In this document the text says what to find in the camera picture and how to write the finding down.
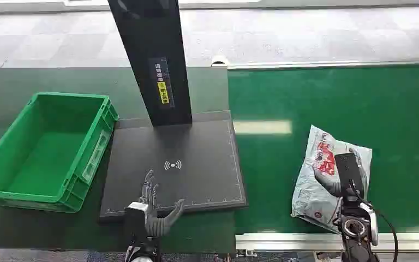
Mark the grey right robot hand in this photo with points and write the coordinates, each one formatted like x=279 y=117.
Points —
x=348 y=173

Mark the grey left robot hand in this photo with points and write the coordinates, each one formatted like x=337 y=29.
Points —
x=157 y=224

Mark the grey plastic parcel bag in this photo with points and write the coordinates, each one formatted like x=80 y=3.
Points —
x=312 y=195

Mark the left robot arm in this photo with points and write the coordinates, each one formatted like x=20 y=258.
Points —
x=142 y=253

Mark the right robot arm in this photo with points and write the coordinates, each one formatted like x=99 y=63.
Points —
x=356 y=227

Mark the black flat scanner pad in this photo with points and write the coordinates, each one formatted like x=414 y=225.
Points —
x=198 y=173

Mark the green conveyor belt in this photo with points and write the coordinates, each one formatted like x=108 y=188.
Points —
x=339 y=97

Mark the white label on crate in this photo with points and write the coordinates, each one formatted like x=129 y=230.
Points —
x=95 y=156

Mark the green plastic crate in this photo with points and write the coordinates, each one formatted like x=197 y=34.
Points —
x=47 y=159

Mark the black and yellow sticker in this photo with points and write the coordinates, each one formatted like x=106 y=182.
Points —
x=162 y=86

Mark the silver conveyor side rail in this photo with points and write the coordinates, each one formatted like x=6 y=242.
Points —
x=289 y=241
x=321 y=64

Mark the black upright scanner post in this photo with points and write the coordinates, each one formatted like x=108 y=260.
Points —
x=144 y=43

